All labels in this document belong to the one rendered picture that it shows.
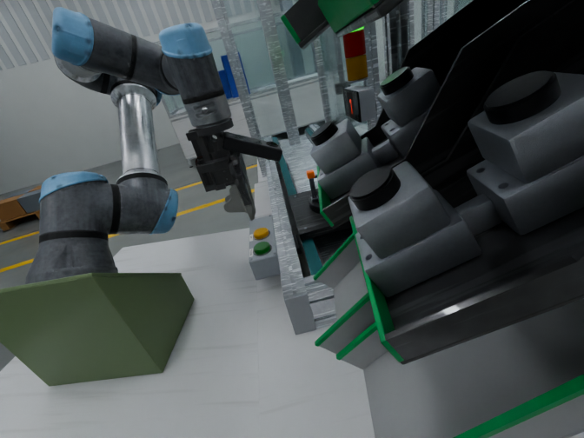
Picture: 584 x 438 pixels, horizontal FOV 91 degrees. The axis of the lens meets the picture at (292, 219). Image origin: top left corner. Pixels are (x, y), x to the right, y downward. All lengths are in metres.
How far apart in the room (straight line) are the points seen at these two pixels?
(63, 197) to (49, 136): 8.78
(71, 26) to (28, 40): 8.73
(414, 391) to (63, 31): 0.66
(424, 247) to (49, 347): 0.70
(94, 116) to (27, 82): 1.38
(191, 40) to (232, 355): 0.57
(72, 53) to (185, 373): 0.59
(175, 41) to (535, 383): 0.58
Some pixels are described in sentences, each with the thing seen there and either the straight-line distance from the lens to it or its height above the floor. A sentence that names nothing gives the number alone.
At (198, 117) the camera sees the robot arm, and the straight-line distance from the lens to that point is 0.55.
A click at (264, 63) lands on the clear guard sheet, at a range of 1.90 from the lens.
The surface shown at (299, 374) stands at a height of 0.86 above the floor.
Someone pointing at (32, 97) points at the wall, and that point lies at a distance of 9.44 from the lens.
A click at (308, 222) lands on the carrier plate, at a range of 0.74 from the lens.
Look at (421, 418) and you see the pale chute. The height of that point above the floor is 1.03.
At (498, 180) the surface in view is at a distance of 0.20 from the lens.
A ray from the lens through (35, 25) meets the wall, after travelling 9.28.
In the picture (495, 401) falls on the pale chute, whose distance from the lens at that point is 0.30.
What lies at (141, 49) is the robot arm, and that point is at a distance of 0.63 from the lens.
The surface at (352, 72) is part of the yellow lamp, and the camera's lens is 0.78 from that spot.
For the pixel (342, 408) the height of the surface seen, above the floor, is 0.86.
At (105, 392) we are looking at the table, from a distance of 0.76.
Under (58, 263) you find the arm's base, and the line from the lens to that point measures 0.69.
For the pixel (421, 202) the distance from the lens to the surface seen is 0.17.
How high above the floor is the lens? 1.34
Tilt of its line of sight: 29 degrees down
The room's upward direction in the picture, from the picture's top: 15 degrees counter-clockwise
